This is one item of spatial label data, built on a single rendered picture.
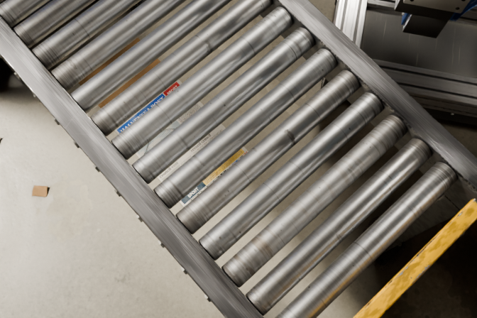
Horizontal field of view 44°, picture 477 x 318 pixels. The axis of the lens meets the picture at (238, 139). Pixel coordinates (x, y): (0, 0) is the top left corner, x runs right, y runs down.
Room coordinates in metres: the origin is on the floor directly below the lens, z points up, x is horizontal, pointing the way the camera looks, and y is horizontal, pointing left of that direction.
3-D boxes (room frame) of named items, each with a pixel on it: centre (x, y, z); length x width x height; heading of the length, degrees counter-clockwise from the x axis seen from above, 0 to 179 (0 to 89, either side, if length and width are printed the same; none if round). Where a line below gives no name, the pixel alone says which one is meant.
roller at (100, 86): (0.58, 0.16, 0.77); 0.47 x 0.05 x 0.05; 134
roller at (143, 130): (0.48, 0.07, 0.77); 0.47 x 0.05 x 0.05; 134
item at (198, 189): (0.60, 0.19, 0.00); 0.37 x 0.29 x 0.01; 44
